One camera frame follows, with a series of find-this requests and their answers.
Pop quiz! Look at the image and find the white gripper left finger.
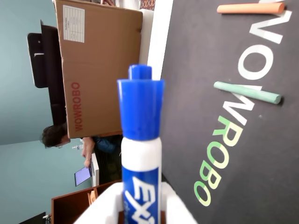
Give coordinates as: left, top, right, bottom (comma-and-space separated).
72, 182, 124, 224

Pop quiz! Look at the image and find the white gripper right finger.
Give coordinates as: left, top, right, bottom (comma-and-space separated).
160, 182, 199, 224

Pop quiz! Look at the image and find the blue dry erase marker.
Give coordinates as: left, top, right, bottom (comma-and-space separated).
116, 64, 166, 224

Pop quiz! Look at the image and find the brown wooden desk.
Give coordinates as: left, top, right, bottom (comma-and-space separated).
50, 179, 123, 224

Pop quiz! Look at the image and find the open laptop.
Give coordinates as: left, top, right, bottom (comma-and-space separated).
74, 166, 93, 187

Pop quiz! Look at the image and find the person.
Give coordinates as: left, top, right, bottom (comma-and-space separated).
41, 122, 124, 186

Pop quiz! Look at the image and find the cardboard box WOWROBO print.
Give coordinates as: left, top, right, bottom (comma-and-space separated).
53, 0, 143, 139

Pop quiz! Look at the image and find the green chalk stick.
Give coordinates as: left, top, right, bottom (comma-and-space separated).
213, 81, 283, 105

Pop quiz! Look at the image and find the black office chair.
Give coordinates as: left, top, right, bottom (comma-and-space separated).
27, 20, 69, 128

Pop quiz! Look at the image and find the dark grey WOWROBO mat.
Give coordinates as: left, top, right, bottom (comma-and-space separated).
160, 0, 299, 224

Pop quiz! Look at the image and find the orange chalk stick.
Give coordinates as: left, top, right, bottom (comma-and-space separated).
216, 2, 285, 14

